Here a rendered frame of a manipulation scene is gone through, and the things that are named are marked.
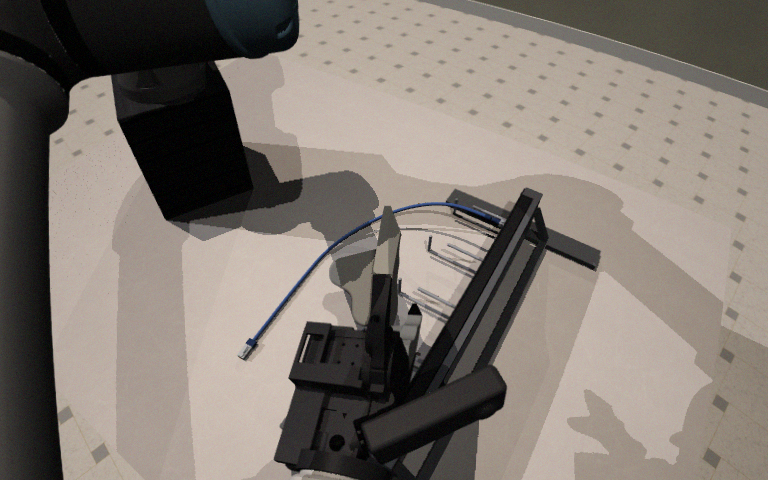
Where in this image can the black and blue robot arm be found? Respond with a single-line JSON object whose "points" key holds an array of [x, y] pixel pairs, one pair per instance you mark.
{"points": [[108, 37]]}

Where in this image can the dark blue network cable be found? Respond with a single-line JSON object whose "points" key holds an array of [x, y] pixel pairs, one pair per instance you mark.
{"points": [[488, 217]]}

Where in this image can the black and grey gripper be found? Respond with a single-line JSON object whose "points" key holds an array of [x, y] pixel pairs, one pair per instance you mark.
{"points": [[331, 401]]}

